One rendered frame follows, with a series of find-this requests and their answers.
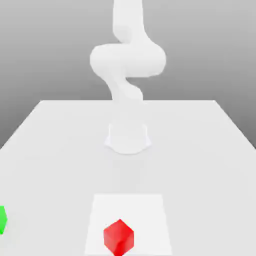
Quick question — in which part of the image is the small red cube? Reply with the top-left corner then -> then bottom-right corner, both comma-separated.
103,218 -> 135,256

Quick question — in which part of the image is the small green cube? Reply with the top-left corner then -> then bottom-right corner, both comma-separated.
0,205 -> 8,235

